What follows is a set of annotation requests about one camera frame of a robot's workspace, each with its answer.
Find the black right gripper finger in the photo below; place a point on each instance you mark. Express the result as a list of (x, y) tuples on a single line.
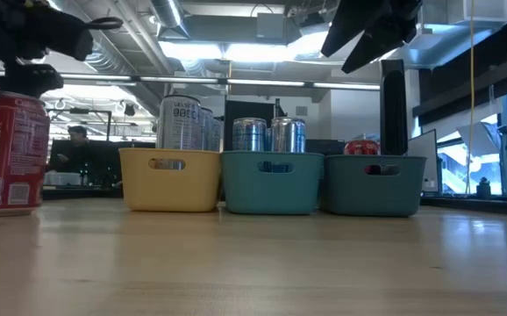
[(354, 22), (394, 30)]

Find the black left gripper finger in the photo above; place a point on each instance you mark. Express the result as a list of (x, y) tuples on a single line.
[(30, 81)]

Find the red Coca-Cola can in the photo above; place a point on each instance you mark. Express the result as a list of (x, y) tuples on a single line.
[(12, 167), (362, 147)]

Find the silver and blue soda can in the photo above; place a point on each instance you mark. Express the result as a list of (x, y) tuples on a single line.
[(288, 134), (269, 140), (249, 134)]

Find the silver Celsius can pink mark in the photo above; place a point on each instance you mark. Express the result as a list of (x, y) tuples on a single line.
[(179, 127)]

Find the grey-blue plastic bin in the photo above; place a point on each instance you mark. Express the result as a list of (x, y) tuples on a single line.
[(374, 197)]

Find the yellow plastic bin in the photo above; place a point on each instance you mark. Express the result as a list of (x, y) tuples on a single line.
[(170, 188)]

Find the teal plastic bin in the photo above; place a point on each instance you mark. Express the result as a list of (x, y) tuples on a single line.
[(271, 193)]

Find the silver blue cans in bin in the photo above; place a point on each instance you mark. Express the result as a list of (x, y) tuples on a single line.
[(253, 109)]

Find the black tower fan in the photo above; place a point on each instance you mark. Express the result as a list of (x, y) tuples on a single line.
[(394, 109)]

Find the person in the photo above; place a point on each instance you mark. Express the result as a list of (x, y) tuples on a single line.
[(78, 158)]

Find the white box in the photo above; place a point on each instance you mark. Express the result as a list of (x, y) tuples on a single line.
[(62, 178)]

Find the long ceiling light strip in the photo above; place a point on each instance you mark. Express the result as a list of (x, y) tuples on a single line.
[(262, 82)]

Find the white board panel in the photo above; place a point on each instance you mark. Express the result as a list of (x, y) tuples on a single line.
[(422, 162)]

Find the small dark figurine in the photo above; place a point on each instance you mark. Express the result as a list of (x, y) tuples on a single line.
[(483, 188)]

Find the black metal frame stand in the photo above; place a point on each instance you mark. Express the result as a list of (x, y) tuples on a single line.
[(78, 111)]

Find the silver ventilation duct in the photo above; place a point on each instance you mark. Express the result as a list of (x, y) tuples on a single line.
[(104, 61)]

